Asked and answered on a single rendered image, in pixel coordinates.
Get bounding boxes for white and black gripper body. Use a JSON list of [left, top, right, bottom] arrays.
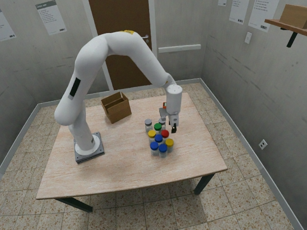
[[168, 114, 179, 127]]

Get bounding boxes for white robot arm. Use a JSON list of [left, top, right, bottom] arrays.
[[54, 31, 182, 156]]

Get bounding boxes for red bottle cap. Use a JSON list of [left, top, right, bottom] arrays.
[[161, 130, 169, 144]]

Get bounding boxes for brown cardboard box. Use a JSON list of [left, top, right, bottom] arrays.
[[101, 92, 132, 124]]

